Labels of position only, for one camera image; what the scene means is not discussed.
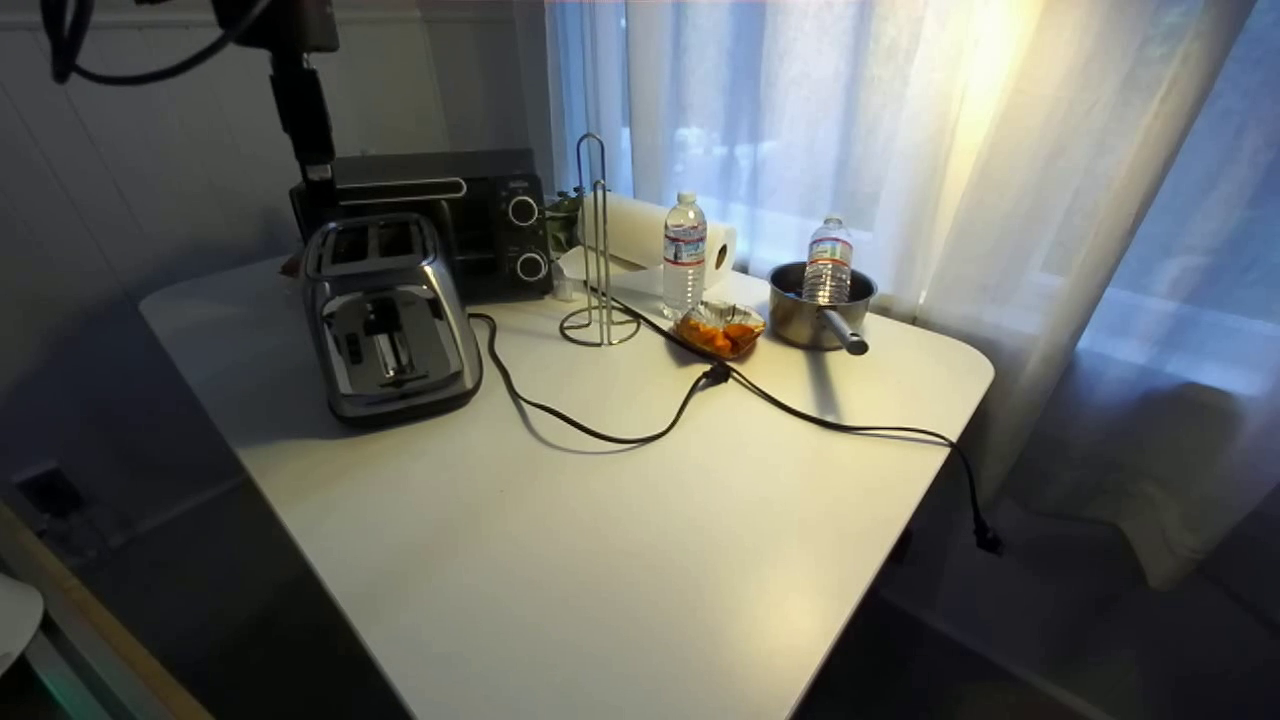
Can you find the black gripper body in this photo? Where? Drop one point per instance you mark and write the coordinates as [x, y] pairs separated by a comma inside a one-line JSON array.
[[299, 91]]

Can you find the black toaster lever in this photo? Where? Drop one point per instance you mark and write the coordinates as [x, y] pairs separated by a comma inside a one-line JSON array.
[[388, 324]]

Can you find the silver two-slot toaster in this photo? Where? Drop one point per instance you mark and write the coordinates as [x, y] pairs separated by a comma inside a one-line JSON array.
[[401, 383]]

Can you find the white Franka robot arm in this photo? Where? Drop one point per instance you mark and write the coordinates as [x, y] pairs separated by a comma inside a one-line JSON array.
[[286, 23]]

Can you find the black toaster oven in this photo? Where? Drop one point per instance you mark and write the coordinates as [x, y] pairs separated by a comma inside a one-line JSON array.
[[485, 201]]

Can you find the small green plant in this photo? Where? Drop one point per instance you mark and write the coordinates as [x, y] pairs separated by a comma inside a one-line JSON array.
[[563, 220]]

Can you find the white paper towel roll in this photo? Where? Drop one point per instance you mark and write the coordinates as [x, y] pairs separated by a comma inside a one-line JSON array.
[[638, 231]]

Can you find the clear plastic water bottle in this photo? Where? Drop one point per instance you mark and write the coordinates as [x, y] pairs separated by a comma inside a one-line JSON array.
[[830, 262], [685, 262]]

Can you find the clear bag of orange snacks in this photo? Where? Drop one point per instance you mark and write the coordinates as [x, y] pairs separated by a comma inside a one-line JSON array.
[[723, 336]]

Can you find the steel saucepan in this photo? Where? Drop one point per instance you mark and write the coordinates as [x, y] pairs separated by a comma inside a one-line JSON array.
[[796, 322]]

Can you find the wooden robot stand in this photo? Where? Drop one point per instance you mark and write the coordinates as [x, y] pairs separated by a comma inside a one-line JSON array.
[[95, 625]]

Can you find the white sheer curtain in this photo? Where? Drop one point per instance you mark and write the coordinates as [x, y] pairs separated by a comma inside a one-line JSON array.
[[855, 122]]

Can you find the wall power outlet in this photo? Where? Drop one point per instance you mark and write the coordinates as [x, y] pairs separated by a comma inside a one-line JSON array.
[[49, 492]]

